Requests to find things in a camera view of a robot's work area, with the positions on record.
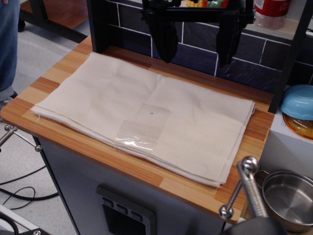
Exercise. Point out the grey shoe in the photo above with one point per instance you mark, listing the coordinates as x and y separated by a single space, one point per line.
7 100

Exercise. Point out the orange transparent bowl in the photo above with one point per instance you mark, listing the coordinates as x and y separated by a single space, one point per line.
303 128

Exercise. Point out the black wheeled table frame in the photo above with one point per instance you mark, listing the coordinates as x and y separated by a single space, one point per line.
60 17

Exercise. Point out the black shelf post right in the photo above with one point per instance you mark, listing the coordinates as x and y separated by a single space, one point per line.
296 44

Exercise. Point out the yellow toy corn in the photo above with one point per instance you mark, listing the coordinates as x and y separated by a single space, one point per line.
196 3

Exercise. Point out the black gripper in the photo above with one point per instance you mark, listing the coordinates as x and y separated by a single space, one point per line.
160 16

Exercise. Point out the blue jeans leg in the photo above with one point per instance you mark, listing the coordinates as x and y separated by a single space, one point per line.
9 18

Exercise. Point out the black shelf post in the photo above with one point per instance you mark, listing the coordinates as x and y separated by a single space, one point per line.
296 44
99 25

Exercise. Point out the green red toy vegetable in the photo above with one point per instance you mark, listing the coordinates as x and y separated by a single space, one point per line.
217 3

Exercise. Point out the red label plastic bottle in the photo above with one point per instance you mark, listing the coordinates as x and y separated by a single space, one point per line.
271 14

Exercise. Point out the black shelf post left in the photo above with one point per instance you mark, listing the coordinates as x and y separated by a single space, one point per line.
99 25

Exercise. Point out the light blue bowl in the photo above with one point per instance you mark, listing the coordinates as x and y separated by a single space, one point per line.
297 102

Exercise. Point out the folded cream cloth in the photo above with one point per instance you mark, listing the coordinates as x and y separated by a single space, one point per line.
201 136

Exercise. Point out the stainless steel pot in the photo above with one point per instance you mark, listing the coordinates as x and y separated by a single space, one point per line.
289 198

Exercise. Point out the clear tape patch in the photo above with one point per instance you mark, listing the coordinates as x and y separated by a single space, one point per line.
144 129

